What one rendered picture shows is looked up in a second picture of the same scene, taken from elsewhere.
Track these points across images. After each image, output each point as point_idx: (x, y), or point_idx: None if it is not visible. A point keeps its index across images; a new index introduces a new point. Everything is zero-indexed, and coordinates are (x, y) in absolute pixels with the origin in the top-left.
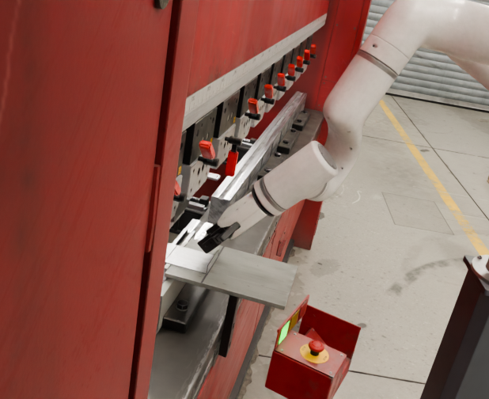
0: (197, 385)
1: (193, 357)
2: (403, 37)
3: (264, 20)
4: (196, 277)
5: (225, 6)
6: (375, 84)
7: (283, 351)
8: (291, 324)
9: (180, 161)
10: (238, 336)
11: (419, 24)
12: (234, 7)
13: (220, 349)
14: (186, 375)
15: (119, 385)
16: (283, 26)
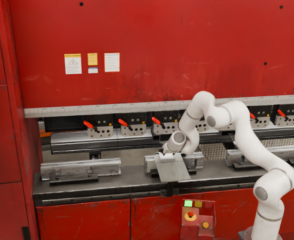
0: (138, 189)
1: (142, 182)
2: (191, 105)
3: (240, 84)
4: (157, 161)
5: (172, 79)
6: (185, 118)
7: (183, 208)
8: (196, 204)
9: (142, 119)
10: (210, 209)
11: (195, 103)
12: (184, 79)
13: (166, 193)
14: (133, 183)
15: (9, 120)
16: (289, 88)
